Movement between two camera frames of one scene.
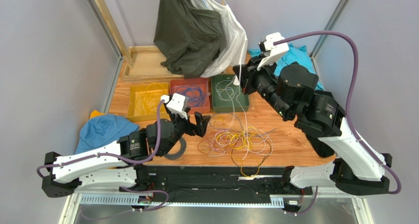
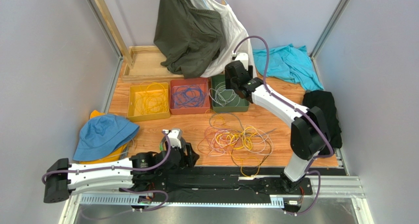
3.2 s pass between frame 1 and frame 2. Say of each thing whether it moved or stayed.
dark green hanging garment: stayed
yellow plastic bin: stayed
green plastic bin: stayed
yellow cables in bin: stayed
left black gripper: moved
